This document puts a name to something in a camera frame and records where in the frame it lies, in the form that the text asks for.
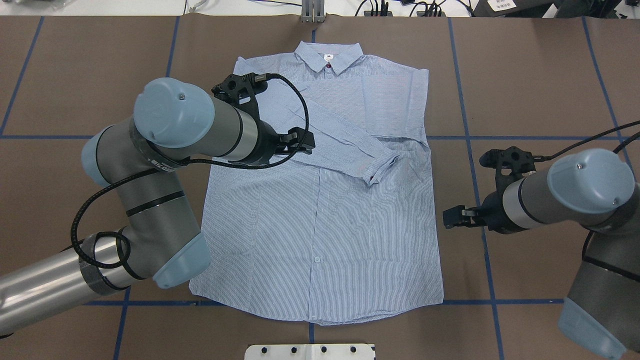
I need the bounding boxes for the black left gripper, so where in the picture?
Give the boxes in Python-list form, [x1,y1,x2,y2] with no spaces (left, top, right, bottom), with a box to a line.
[250,120,316,166]

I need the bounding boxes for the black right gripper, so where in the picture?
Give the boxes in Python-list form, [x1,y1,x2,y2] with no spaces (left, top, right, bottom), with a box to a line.
[442,193,526,235]

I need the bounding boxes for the light blue striped shirt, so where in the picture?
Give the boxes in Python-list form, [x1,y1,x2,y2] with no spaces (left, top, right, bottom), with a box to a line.
[189,42,444,325]

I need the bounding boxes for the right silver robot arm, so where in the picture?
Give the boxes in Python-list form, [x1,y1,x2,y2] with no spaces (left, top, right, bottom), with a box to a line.
[443,146,640,360]

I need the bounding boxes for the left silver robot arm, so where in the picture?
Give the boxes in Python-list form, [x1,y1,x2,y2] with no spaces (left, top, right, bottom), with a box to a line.
[0,73,315,338]

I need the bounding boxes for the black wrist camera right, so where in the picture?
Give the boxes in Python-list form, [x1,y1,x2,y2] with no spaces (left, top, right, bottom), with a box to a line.
[478,146,537,196]

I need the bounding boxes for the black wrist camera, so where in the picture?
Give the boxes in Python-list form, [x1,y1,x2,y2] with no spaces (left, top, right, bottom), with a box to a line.
[478,146,537,196]
[211,73,268,121]

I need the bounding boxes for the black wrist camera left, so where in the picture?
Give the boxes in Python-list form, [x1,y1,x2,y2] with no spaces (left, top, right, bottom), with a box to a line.
[211,73,268,121]

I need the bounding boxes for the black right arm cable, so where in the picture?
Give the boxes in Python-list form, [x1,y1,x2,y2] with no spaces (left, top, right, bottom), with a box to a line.
[530,120,640,163]

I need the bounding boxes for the aluminium frame post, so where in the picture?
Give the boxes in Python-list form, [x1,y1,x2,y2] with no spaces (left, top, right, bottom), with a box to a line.
[301,0,326,23]

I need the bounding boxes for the white camera mast base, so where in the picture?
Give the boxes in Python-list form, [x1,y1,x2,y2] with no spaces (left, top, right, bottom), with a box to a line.
[244,343,377,360]

